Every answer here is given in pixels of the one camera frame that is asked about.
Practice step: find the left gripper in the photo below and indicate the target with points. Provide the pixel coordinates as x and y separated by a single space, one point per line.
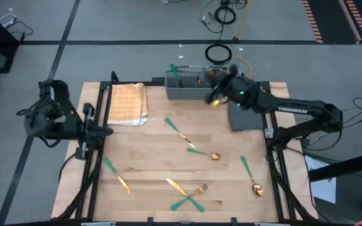
80 135

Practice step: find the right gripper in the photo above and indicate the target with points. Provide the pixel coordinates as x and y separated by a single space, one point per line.
228 88

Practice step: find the grey mesh cutlery basket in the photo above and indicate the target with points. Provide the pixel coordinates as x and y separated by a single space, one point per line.
184 92

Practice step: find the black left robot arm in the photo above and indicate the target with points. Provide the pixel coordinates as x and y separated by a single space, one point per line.
42 125

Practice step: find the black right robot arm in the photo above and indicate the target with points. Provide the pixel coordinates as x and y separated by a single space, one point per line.
294 108

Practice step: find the yellow tag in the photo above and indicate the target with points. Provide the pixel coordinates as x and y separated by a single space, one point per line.
215 103

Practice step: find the orange checked cloth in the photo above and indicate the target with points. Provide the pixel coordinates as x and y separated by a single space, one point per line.
126 103

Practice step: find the grey folded cloth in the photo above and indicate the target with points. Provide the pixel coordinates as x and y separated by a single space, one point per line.
245 119

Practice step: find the black mat orange striped edges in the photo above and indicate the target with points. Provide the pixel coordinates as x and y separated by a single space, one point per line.
332 19

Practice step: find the white power strip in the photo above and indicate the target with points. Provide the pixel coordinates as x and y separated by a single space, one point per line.
7 19

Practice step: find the black desk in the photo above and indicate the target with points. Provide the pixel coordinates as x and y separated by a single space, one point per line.
341 168

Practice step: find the white paper sheet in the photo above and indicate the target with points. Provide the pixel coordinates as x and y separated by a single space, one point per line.
324 191

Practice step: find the red round object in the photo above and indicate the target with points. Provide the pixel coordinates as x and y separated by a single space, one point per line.
361 223

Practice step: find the black aluminium table frame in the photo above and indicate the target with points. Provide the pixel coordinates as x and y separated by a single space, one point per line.
105 84

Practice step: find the white metal bracket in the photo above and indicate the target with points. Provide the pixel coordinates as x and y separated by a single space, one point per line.
97 224
272 224

